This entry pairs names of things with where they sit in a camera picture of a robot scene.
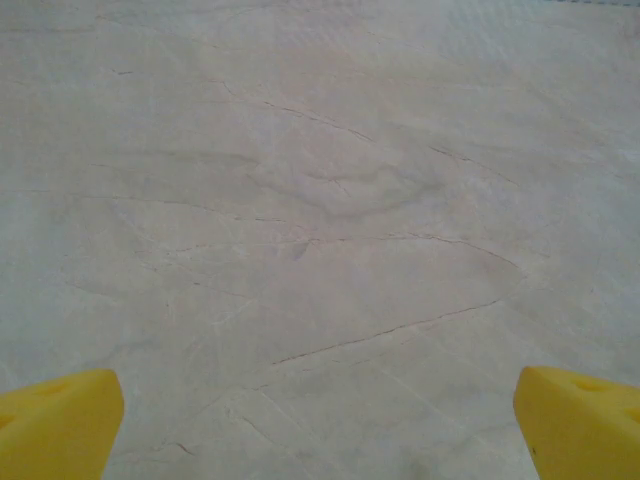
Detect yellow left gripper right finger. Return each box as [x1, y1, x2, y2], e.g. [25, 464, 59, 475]
[513, 365, 640, 480]

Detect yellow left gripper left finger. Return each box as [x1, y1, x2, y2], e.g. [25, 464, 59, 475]
[0, 368, 125, 480]

